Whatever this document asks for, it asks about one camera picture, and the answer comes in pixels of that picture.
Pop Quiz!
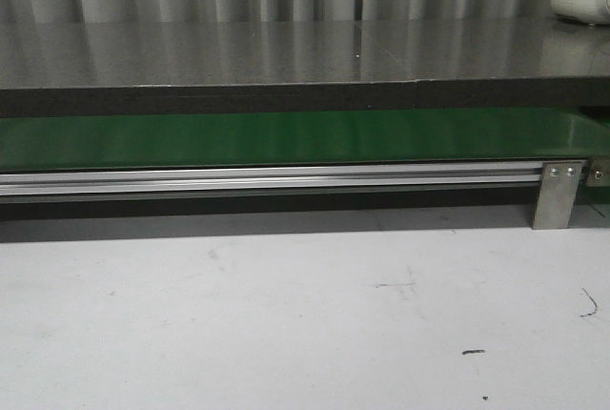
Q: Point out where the green conveyor belt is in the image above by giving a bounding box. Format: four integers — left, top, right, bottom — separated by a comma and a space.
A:
1, 108, 609, 173

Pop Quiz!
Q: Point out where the dark glossy raised platform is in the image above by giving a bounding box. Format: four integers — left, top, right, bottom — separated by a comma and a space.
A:
1, 18, 609, 118

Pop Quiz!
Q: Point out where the aluminium conveyor side rail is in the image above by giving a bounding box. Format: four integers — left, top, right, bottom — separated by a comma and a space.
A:
1, 161, 543, 197

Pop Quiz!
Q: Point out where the steel conveyor support bracket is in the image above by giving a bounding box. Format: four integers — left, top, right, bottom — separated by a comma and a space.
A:
532, 160, 584, 230

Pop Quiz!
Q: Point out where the metal end bracket with bolt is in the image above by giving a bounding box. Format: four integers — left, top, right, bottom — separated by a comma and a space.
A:
585, 156, 610, 188

